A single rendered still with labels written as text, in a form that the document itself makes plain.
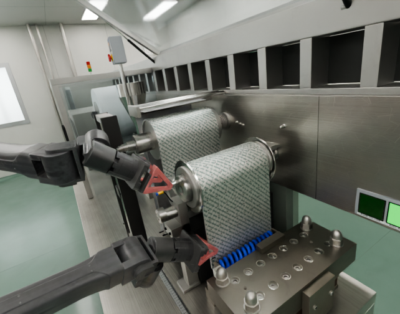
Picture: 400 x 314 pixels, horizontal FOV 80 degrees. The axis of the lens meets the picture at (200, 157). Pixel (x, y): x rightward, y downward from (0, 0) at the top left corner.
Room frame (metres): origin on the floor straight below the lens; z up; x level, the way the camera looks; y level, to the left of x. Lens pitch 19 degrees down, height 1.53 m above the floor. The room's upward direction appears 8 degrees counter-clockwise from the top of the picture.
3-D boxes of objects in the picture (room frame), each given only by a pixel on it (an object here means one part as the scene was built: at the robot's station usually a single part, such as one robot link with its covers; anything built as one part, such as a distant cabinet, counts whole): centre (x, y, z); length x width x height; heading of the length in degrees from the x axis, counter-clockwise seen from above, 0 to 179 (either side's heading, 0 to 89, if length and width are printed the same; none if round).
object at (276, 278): (0.50, -0.19, 1.00); 0.40 x 0.16 x 0.06; 119
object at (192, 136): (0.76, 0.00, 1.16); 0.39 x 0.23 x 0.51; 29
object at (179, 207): (0.59, 0.10, 1.05); 0.06 x 0.05 x 0.31; 119
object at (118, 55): (1.08, 0.28, 1.66); 0.07 x 0.07 x 0.10; 24
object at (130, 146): (0.76, 0.24, 1.33); 0.06 x 0.03 x 0.03; 119
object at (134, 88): (1.26, 0.30, 1.50); 0.14 x 0.14 x 0.06
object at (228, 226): (0.59, -0.09, 1.10); 0.23 x 0.01 x 0.18; 119
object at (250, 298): (0.38, -0.07, 1.05); 0.04 x 0.04 x 0.04
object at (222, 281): (0.46, -0.01, 1.05); 0.04 x 0.04 x 0.04
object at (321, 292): (0.43, -0.24, 0.96); 0.10 x 0.03 x 0.11; 119
